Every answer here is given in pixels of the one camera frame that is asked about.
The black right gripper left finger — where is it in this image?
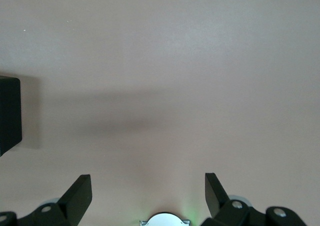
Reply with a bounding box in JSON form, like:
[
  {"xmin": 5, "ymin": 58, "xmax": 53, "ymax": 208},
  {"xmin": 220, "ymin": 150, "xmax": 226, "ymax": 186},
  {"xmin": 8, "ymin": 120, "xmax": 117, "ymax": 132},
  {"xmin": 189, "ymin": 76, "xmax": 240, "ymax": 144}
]
[{"xmin": 0, "ymin": 174, "xmax": 93, "ymax": 226}]

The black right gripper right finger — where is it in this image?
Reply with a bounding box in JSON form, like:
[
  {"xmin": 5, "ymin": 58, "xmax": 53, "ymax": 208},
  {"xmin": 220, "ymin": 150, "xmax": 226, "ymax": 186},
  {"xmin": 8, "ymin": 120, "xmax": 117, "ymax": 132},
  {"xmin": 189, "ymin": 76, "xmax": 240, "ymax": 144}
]
[{"xmin": 201, "ymin": 172, "xmax": 309, "ymax": 226}]

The black plastic box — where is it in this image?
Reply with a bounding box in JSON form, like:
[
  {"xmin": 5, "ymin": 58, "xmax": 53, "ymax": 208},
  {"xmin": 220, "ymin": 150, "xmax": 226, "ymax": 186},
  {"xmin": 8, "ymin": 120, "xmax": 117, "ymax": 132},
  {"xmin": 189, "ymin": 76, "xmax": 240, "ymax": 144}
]
[{"xmin": 0, "ymin": 76, "xmax": 23, "ymax": 157}]

